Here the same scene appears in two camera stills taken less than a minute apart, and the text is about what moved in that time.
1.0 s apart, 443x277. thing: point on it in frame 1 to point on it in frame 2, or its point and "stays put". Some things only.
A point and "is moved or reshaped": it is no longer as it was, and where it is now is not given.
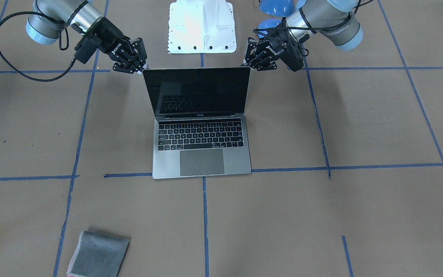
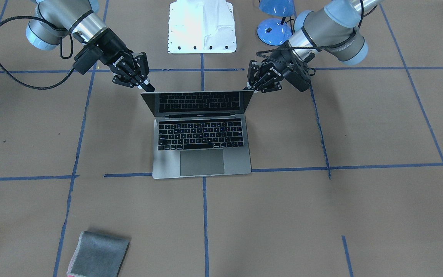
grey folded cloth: [99, 255] stays put
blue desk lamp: [281, 8] stays put
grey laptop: [199, 129] is moved or reshaped
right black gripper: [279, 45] to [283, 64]
